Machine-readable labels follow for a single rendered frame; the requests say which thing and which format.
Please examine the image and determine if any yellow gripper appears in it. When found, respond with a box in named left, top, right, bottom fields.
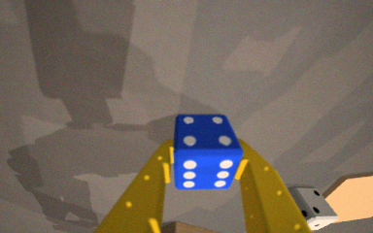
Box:
left=93, top=138, right=313, bottom=233

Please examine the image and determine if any blue die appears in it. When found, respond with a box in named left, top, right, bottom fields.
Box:
left=173, top=115, right=244, bottom=189

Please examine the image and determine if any peach flat mat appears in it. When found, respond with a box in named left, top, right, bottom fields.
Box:
left=323, top=172, right=373, bottom=222

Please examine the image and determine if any white die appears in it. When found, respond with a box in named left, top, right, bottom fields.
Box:
left=289, top=187, right=338, bottom=230

